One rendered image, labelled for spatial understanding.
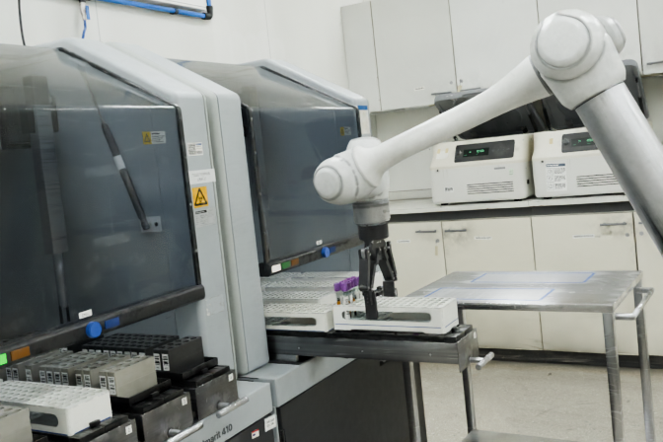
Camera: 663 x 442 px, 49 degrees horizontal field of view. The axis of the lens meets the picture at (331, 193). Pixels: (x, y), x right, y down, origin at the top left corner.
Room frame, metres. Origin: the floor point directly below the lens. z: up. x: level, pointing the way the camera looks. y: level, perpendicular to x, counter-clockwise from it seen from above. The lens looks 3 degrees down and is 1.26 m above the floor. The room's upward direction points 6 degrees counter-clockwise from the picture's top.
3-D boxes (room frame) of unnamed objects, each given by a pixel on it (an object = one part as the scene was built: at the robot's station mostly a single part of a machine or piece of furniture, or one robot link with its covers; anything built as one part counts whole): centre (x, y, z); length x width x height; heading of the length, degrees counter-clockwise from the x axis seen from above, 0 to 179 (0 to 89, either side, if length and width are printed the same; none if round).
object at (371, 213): (1.78, -0.09, 1.11); 0.09 x 0.09 x 0.06
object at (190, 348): (1.58, 0.36, 0.85); 0.12 x 0.02 x 0.06; 150
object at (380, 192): (1.77, -0.09, 1.22); 0.13 x 0.11 x 0.16; 155
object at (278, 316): (1.92, 0.15, 0.83); 0.30 x 0.10 x 0.06; 60
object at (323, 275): (2.37, 0.01, 0.83); 0.30 x 0.10 x 0.06; 60
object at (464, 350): (1.83, 0.00, 0.78); 0.73 x 0.14 x 0.09; 60
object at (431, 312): (1.76, -0.12, 0.85); 0.30 x 0.10 x 0.06; 60
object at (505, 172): (4.28, -0.96, 1.22); 0.62 x 0.56 x 0.64; 148
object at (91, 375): (1.48, 0.50, 0.85); 0.12 x 0.02 x 0.06; 149
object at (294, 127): (2.25, 0.25, 1.28); 0.61 x 0.51 x 0.63; 150
